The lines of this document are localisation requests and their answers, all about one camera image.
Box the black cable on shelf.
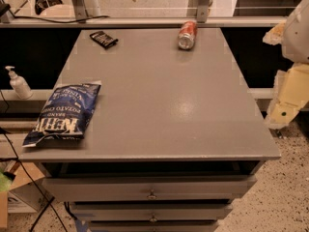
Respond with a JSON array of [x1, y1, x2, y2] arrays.
[[13, 14, 110, 24]]

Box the white pump sanitizer bottle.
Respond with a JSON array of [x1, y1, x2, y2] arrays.
[[5, 66, 33, 100]]

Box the blue potato chip bag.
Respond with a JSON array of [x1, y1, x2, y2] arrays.
[[22, 81, 101, 148]]

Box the bottom grey drawer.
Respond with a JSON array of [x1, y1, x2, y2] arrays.
[[89, 221, 218, 232]]

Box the middle grey drawer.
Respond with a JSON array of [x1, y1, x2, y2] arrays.
[[70, 203, 232, 221]]

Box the black round wheeled object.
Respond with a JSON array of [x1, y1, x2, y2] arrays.
[[35, 0, 63, 15]]

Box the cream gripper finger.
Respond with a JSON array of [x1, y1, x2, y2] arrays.
[[265, 63, 309, 130], [263, 22, 285, 45]]

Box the green fuzzy object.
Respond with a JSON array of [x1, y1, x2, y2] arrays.
[[0, 170, 13, 192]]

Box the cardboard box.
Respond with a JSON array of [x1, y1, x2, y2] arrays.
[[0, 160, 50, 228]]

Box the small black snack packet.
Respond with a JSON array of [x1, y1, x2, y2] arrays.
[[90, 31, 118, 49]]

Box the red coke can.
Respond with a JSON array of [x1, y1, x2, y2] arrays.
[[178, 21, 197, 50]]

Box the grey drawer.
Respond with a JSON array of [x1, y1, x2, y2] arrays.
[[70, 203, 232, 221], [89, 221, 218, 232], [42, 175, 257, 202]]

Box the grey drawer cabinet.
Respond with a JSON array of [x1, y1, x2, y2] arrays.
[[18, 28, 282, 232]]

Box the top grey drawer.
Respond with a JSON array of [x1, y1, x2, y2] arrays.
[[42, 175, 257, 202]]

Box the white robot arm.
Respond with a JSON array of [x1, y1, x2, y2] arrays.
[[263, 0, 309, 130]]

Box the black cable on floor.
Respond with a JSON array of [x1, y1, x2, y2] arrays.
[[0, 126, 70, 232]]

